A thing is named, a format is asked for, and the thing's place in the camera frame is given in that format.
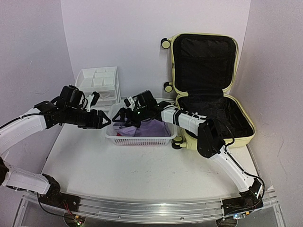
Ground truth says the white plastic drawer organizer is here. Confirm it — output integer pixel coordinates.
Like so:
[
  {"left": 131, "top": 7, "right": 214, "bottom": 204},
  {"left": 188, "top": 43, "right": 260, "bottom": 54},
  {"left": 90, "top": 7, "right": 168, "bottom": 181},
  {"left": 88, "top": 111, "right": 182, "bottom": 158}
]
[{"left": 75, "top": 66, "right": 121, "bottom": 111}]

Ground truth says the pale yellow hard suitcase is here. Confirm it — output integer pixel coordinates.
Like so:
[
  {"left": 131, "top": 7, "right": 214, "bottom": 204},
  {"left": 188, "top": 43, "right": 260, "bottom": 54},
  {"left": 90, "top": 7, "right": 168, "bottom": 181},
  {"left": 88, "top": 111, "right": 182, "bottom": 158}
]
[{"left": 160, "top": 33, "right": 256, "bottom": 148}]

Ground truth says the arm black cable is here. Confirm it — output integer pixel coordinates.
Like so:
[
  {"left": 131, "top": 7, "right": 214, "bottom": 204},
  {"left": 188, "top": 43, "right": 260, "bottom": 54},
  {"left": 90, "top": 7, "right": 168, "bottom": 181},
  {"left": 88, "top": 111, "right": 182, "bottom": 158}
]
[
  {"left": 35, "top": 189, "right": 71, "bottom": 215},
  {"left": 220, "top": 122, "right": 265, "bottom": 201}
]

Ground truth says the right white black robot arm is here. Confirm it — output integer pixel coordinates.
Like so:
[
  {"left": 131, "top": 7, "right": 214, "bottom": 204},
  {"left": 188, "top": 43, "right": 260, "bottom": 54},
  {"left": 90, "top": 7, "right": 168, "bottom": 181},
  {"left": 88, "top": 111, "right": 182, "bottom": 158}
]
[{"left": 112, "top": 90, "right": 265, "bottom": 218}]

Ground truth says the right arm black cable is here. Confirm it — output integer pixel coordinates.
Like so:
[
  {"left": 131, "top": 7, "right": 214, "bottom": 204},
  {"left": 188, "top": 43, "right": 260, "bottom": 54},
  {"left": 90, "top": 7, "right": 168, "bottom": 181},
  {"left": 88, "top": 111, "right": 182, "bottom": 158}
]
[{"left": 220, "top": 122, "right": 265, "bottom": 201}]

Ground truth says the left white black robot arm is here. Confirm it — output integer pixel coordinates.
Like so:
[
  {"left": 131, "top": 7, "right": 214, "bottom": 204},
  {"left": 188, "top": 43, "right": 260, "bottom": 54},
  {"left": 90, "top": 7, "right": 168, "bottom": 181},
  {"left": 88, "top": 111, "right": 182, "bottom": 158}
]
[{"left": 0, "top": 85, "right": 111, "bottom": 207}]

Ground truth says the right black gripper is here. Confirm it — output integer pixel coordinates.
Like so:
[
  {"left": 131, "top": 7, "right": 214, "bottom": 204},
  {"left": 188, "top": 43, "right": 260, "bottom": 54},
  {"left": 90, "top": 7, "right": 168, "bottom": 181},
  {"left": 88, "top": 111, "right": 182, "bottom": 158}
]
[{"left": 112, "top": 106, "right": 148, "bottom": 128}]

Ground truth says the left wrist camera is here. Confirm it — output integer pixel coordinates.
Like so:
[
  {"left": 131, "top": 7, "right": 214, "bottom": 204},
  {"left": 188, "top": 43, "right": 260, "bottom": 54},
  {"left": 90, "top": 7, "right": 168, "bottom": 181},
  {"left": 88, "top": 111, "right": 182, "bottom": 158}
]
[{"left": 85, "top": 91, "right": 100, "bottom": 112}]

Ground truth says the white perforated plastic basket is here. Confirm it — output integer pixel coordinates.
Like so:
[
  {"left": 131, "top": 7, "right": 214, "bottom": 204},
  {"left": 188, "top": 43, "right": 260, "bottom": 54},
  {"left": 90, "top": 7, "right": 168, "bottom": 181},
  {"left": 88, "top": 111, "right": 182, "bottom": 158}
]
[{"left": 105, "top": 102, "right": 177, "bottom": 146}]

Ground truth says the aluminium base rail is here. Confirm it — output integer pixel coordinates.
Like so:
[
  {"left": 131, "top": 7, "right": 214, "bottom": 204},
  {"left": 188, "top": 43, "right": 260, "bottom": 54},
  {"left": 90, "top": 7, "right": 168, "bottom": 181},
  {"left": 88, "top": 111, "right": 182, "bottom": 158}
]
[{"left": 21, "top": 179, "right": 279, "bottom": 222}]

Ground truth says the purple cloth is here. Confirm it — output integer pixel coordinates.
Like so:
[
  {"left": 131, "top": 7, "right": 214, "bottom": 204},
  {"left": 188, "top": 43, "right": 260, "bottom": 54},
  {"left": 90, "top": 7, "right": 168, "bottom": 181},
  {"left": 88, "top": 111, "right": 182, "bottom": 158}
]
[{"left": 113, "top": 120, "right": 171, "bottom": 137}]

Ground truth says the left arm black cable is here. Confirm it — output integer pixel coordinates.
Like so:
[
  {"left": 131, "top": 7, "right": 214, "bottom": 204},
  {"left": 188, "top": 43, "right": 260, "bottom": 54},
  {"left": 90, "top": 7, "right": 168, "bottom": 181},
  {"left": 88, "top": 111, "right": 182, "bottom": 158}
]
[{"left": 35, "top": 189, "right": 71, "bottom": 215}]

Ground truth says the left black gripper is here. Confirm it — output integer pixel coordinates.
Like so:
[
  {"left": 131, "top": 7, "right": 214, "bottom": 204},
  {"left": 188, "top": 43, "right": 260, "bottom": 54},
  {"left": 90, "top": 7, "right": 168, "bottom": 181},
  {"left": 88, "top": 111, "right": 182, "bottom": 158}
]
[{"left": 64, "top": 106, "right": 111, "bottom": 129}]

